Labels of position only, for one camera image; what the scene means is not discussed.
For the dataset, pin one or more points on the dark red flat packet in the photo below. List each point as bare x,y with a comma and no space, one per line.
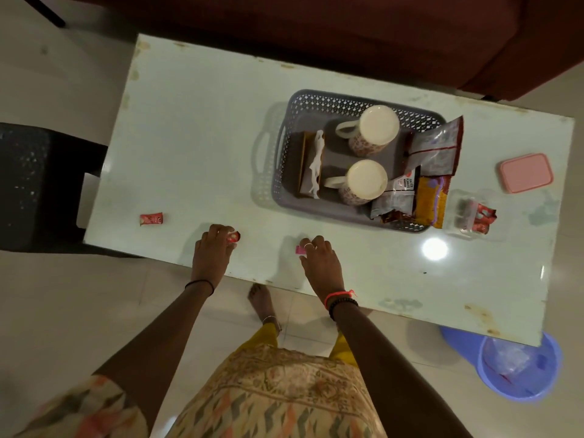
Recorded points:
396,217

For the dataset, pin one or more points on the red sachet with white print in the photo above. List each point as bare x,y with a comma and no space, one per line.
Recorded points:
484,218

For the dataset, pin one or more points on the yellow trousers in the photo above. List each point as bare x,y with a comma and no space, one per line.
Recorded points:
267,335

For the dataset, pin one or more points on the clear plastic bag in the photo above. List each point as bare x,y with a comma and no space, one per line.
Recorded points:
506,360

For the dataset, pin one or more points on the person's right fingers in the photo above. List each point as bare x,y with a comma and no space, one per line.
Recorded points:
314,246

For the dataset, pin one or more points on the black furniture leg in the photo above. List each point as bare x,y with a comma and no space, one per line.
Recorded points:
48,11

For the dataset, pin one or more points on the small pink sachet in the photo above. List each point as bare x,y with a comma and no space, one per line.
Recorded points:
299,250

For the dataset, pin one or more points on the person's foot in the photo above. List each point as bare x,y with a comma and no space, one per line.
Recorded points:
261,303

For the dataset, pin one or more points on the black plastic chair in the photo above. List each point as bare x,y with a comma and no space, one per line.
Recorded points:
41,186

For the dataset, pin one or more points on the dark red sofa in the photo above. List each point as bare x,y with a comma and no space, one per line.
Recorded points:
342,36

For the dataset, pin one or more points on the person's left hand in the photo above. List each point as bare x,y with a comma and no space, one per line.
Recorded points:
207,259

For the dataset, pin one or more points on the silver and red snack packet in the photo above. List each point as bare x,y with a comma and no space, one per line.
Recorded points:
438,163
438,134

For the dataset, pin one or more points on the small red sachet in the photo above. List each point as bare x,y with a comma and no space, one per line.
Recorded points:
233,237
152,219

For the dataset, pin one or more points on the patterned beige tunic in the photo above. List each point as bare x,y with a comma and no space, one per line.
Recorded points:
273,396

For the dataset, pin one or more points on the white patterned mug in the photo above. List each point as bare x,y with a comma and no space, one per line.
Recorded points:
365,180
376,127

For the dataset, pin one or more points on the grey perforated plastic basket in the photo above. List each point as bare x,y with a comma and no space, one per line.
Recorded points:
278,186

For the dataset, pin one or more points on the person's left forearm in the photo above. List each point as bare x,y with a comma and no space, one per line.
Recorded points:
155,342

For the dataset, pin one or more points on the person's right hand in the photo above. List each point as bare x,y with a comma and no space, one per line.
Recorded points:
325,269

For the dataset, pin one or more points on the yellow orange snack packet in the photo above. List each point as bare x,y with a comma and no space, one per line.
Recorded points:
431,202

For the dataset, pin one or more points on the pink plastic lidded box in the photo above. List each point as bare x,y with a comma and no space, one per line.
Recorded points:
524,173

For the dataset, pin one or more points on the person's right forearm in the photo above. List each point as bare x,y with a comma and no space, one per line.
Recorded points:
388,355

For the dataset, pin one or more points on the purple plastic bin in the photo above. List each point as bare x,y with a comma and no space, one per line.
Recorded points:
547,374

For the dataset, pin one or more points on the black wrist band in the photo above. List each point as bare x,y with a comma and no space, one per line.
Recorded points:
200,283

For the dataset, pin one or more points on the brown tissue box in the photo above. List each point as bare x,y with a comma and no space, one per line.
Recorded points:
308,164

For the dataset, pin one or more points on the small silver black packet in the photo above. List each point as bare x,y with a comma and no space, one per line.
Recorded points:
397,196

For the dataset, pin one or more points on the clear plastic container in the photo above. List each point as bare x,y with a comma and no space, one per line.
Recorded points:
461,232

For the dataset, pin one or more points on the silver anklet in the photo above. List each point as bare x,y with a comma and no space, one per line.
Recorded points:
271,321

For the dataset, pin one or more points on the person's left fingers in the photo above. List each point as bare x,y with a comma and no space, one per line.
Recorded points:
218,232

